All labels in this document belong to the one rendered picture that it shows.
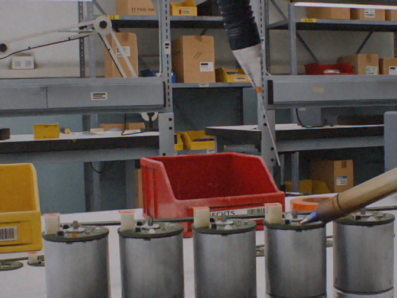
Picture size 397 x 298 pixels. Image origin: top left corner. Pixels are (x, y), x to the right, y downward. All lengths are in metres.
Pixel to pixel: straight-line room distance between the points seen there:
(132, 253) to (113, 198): 4.50
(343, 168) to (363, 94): 2.00
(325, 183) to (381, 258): 4.66
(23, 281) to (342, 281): 0.23
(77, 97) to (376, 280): 2.30
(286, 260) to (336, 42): 5.14
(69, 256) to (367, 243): 0.11
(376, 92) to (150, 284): 2.78
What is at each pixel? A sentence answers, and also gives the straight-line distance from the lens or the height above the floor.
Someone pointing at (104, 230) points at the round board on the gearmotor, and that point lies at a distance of 0.25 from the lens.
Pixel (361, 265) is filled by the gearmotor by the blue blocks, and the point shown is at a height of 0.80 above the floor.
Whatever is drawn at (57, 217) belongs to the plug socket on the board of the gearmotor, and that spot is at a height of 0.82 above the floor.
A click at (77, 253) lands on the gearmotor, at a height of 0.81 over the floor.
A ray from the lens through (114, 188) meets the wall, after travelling 4.74.
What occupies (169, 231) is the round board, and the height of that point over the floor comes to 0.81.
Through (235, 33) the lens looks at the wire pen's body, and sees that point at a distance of 0.22.
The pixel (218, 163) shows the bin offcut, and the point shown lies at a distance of 0.67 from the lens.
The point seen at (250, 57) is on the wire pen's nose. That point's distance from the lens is 0.22.
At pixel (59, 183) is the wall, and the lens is 4.68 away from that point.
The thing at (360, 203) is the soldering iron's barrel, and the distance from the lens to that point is 0.23.
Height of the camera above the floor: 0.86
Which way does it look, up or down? 4 degrees down
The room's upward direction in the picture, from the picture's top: 2 degrees counter-clockwise
